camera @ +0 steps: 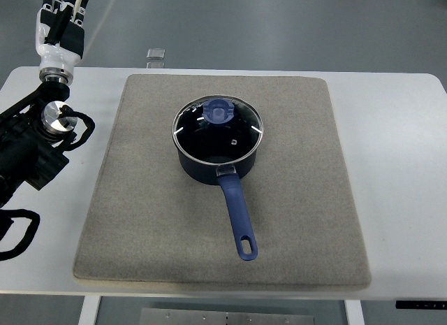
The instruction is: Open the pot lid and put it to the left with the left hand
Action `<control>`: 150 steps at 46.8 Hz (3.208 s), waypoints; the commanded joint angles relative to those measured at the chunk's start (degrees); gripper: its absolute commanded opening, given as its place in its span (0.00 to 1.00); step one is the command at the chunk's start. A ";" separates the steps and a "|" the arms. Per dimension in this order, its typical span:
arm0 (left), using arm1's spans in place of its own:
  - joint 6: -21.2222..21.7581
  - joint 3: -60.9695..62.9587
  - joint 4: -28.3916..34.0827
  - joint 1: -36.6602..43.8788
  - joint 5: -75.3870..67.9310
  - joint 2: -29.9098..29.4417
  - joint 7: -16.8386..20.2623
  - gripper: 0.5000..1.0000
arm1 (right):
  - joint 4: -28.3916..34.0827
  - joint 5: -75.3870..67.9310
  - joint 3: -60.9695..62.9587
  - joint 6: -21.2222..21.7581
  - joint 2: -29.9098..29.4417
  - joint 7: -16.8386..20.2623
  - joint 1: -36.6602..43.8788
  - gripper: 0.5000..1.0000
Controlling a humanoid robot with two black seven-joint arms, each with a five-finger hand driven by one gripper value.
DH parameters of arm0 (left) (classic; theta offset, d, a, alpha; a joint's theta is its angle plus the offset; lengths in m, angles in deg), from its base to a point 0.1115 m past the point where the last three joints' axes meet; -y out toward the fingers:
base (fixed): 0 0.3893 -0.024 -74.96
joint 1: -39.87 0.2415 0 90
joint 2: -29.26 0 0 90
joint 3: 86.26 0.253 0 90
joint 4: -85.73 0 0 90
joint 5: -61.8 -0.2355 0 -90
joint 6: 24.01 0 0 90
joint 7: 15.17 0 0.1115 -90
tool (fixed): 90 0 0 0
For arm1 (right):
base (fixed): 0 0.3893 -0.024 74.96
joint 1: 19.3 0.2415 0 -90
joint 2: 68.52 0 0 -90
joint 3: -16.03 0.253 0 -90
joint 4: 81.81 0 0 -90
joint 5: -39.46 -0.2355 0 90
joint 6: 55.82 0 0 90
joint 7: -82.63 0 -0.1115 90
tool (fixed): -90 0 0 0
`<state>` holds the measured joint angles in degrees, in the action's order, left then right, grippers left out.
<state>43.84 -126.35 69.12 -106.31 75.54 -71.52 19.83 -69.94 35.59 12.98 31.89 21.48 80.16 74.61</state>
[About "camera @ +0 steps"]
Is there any glass lid blue knob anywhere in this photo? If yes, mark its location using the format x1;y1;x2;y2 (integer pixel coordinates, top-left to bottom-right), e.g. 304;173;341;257
173;96;263;164

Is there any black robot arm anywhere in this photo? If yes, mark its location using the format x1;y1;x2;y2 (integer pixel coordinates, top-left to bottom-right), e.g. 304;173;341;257
1;82;76;205

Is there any white table leg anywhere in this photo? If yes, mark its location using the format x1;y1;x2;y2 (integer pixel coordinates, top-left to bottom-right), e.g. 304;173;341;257
78;296;101;325
344;300;365;325

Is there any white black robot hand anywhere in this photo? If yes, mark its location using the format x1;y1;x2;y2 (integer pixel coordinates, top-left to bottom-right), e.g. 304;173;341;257
35;0;88;86

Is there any black cable loop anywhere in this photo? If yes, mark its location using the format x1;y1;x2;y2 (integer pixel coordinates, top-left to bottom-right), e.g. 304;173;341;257
0;208;41;261

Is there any white right table leg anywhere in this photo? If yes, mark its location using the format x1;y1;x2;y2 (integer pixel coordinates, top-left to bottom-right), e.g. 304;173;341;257
344;300;365;325

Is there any black table control panel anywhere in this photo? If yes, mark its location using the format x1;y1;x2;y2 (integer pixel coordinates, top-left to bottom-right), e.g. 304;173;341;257
395;300;447;310

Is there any clear floor marker upper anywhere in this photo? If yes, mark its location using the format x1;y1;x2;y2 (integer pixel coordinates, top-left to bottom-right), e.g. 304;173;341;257
146;48;166;60

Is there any dark blue saucepan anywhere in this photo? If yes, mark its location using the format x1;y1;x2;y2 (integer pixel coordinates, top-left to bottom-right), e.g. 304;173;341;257
172;96;265;262

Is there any white left table leg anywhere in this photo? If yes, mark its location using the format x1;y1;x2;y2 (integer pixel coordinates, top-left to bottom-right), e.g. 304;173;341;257
78;296;101;325

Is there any grey felt mat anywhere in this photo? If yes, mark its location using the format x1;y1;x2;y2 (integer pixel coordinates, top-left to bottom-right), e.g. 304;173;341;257
73;74;371;291

